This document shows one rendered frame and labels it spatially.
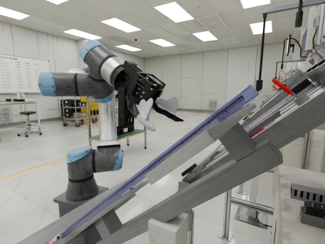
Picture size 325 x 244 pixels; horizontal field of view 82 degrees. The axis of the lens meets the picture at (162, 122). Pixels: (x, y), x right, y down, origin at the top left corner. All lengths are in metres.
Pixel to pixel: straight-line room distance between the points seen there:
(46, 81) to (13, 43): 6.88
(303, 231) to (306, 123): 0.38
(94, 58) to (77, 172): 0.57
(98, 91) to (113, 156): 0.40
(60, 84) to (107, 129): 0.39
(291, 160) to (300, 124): 1.55
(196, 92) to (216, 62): 1.74
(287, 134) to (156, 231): 0.40
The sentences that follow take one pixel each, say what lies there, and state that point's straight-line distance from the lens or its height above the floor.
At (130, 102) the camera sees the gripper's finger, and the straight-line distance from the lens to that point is 0.46.
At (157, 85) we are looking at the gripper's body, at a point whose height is 1.07.
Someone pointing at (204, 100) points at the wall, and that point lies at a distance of 9.90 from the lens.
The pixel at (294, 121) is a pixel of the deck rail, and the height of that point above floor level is 0.98.
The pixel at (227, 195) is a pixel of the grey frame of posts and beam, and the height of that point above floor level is 0.33.
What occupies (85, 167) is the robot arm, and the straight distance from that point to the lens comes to 0.97.
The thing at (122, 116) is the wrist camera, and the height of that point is 0.99.
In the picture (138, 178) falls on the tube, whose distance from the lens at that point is 0.25.
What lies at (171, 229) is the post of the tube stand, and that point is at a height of 0.81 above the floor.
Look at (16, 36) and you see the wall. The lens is 7.61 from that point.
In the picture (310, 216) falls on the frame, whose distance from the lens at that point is 0.84.
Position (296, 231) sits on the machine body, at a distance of 0.80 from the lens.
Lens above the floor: 1.06
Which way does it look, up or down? 9 degrees down
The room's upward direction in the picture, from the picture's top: straight up
